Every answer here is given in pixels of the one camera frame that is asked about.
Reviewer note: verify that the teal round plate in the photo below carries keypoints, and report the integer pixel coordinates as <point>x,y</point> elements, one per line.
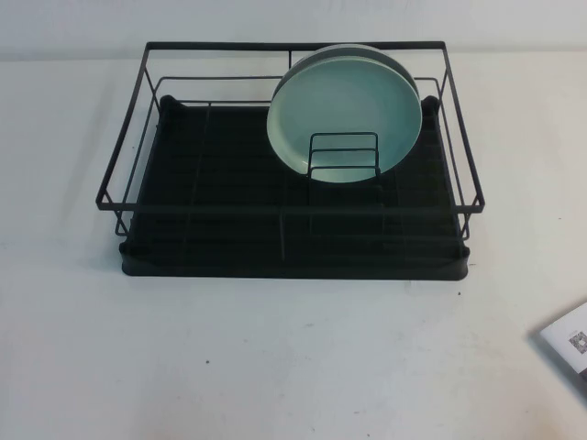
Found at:
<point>344,101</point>

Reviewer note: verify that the white booklet with QR code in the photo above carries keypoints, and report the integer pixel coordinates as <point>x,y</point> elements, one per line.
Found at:
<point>568,341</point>

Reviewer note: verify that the grey round plate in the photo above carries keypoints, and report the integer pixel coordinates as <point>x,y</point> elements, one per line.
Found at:
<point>367,53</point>

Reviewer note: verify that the black plastic drain tray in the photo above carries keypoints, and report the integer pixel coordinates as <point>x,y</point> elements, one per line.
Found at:
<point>229,263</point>

